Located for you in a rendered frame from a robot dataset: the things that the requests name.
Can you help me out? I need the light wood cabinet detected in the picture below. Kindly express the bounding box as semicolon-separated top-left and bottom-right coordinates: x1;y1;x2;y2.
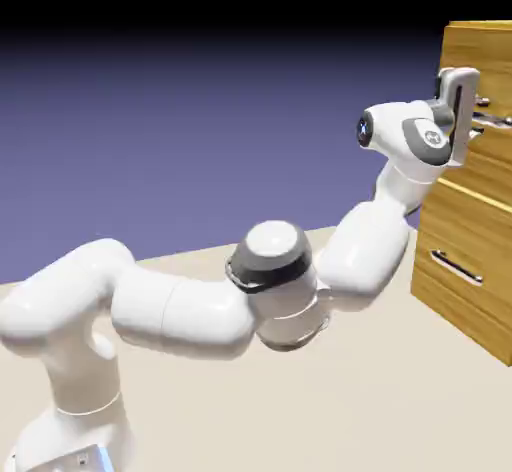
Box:
410;19;512;368

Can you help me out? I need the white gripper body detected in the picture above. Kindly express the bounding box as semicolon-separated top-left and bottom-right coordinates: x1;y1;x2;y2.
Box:
446;66;482;170

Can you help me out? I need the silver drawer handle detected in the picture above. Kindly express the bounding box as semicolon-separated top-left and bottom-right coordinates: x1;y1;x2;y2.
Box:
472;110;512;128
430;248;484;286

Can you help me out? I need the wood drawer front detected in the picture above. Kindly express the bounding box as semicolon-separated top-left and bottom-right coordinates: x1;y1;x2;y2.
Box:
412;178;512;366
437;24;512;212

